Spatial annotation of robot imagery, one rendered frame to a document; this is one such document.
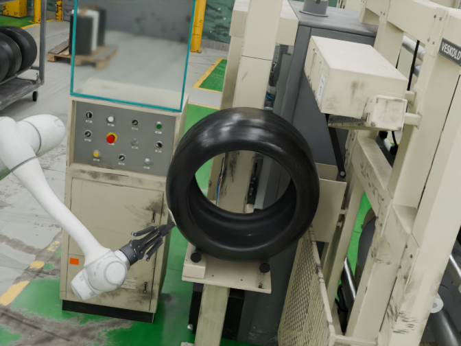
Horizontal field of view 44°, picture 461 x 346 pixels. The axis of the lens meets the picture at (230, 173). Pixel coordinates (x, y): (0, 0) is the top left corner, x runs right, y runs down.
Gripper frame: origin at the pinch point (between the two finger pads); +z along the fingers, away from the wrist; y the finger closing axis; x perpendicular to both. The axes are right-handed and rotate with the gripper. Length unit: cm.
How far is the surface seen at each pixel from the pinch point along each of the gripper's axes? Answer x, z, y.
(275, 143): 33, 39, -17
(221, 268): -4.6, 17.0, 32.2
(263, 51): 7, 69, -43
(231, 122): 20.3, 32.5, -28.7
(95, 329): -102, -20, 71
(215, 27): -721, 586, 40
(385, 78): 77, 53, -33
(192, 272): -2.6, 2.9, 24.0
